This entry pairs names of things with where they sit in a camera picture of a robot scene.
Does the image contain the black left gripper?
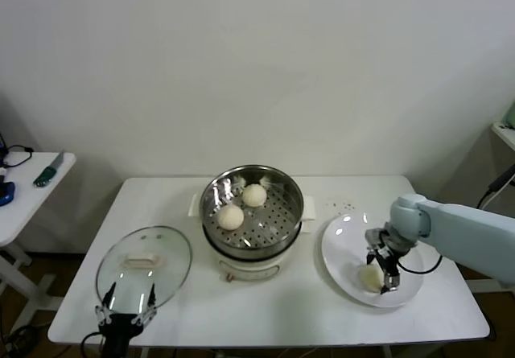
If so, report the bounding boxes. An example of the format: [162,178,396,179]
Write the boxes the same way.
[95,282,158,358]

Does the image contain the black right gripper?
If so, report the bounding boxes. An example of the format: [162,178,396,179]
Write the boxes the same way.
[365,245,404,295]

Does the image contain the white steamed baozi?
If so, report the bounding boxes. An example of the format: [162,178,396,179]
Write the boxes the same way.
[241,183,267,208]
[216,204,245,230]
[359,264,385,294]

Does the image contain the glass lid cream handle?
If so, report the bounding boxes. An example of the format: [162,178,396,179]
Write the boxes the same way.
[95,224,193,316]

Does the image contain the perforated steel steamer basket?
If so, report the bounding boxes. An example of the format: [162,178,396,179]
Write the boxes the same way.
[187,164,319,254]

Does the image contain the white round plate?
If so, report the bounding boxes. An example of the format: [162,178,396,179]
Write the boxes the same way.
[320,212,425,309]

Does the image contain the scattered brown crumbs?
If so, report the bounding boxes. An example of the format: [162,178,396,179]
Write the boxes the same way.
[323,200,356,213]

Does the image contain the cream electric cooker pot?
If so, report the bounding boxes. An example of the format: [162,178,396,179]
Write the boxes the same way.
[203,212,315,283]

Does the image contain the white side table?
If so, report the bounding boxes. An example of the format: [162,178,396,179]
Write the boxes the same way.
[0,151,77,337]

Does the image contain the blue plastic gadget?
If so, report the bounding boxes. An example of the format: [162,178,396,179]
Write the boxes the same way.
[0,180,16,207]

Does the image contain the white shelf board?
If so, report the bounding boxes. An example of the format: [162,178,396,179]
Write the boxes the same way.
[489,121,515,152]

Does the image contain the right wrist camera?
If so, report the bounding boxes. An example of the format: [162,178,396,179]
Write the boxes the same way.
[365,228,385,249]

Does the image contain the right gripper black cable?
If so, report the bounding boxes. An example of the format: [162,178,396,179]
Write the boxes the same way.
[396,253,444,274]

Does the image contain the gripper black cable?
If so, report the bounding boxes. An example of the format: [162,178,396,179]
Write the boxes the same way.
[81,331,106,358]
[396,253,444,274]

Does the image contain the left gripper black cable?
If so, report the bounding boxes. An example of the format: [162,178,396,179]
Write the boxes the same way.
[81,331,106,358]

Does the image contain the black floor cable bundle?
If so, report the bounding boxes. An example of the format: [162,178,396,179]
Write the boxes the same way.
[0,324,41,358]

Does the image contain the black plug with cable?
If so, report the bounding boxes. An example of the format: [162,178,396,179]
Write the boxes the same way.
[476,168,515,210]

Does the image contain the green handled knife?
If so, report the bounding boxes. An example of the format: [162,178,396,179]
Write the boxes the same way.
[32,150,65,188]

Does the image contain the thin black cable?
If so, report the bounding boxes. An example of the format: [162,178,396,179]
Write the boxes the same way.
[6,144,34,169]

